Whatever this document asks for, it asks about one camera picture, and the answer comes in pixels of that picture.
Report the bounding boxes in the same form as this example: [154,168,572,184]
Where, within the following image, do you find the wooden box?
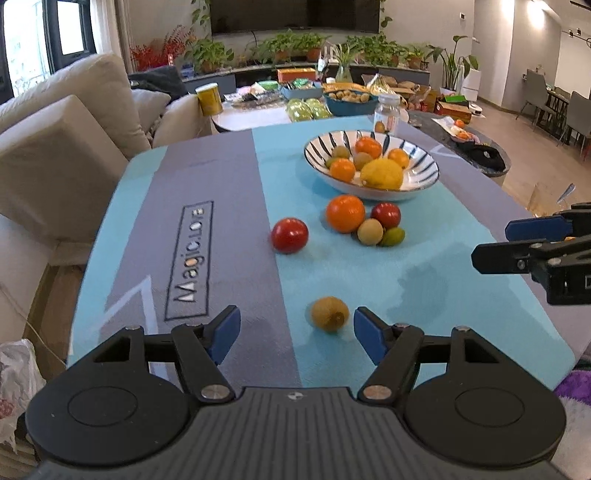
[436,99,472,123]

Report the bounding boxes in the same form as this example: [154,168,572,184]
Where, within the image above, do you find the black framed window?
[0,0,47,100]
[44,0,98,61]

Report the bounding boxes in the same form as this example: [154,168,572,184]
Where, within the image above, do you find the light grey cushion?
[131,88,171,134]

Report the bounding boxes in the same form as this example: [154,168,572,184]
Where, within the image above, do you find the yellow snack bag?
[365,74,400,95]

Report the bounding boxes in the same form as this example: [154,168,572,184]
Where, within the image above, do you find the brown cardboard box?
[406,80,439,112]

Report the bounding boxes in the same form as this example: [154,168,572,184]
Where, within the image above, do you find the striped white ceramic bowl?
[304,130,441,201]

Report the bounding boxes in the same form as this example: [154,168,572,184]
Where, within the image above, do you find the blue bowl of nuts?
[323,90,379,117]

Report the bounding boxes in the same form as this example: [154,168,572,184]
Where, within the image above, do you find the red flower plant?
[130,28,183,70]

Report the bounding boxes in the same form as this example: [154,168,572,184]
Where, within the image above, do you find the large yellow lemon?
[359,158,405,191]

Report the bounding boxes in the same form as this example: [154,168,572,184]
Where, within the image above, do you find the clear glass jar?
[373,95,402,136]

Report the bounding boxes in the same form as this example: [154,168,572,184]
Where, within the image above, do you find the orange box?
[276,67,317,85]

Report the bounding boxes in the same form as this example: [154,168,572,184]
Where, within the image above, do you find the beige sofa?
[0,53,215,268]

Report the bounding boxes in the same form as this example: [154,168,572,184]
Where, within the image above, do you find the glass vase with greenery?
[335,44,356,84]

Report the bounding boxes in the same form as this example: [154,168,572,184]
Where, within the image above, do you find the red tomato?
[270,217,310,254]
[370,202,402,229]

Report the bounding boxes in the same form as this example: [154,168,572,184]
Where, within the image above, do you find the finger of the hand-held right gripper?
[472,237,591,276]
[505,202,591,241]

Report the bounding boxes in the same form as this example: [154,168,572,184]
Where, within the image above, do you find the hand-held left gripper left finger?
[90,305,242,403]

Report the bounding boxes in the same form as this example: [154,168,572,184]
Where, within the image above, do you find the white plastic bag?
[0,339,47,453]

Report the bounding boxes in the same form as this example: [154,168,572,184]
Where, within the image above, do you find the black cloth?
[455,143,502,171]

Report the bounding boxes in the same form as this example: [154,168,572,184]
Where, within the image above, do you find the bag of oranges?
[431,115,481,143]

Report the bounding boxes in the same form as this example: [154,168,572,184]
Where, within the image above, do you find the white curtain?
[95,0,134,61]

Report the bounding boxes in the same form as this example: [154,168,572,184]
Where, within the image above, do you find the clear plastic bag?
[526,182,578,217]

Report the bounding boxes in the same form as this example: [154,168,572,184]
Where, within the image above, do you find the green potted plant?
[185,37,234,75]
[344,34,407,65]
[404,44,432,70]
[252,30,331,63]

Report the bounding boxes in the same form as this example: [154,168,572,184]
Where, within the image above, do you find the wall television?
[210,0,382,35]

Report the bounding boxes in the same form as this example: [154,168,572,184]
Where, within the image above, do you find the white fluffy blanket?
[549,397,591,476]

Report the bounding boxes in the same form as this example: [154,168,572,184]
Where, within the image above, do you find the grey dining chair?
[517,69,555,123]
[556,90,591,148]

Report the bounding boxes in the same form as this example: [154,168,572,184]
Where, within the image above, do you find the yellow tin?
[195,83,223,117]

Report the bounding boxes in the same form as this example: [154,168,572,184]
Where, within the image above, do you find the dark television cabinet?
[182,62,432,95]

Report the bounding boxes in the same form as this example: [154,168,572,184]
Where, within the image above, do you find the blue grey printed table mat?
[67,115,580,393]

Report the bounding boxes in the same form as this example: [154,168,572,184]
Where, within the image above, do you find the dark round table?
[406,111,511,178]

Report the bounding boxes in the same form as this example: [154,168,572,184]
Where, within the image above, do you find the black jacket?
[127,67,188,100]

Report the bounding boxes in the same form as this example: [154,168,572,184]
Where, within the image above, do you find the white air purifier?
[461,76,483,104]

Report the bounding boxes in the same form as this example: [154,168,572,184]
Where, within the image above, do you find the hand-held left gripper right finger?
[353,306,505,404]

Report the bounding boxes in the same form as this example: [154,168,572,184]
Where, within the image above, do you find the tall leafy potted plant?
[427,34,481,93]

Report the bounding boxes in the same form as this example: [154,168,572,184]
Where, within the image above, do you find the purple cloth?
[551,369,591,407]

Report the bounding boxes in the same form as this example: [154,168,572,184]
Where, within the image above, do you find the green packets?
[286,98,332,123]

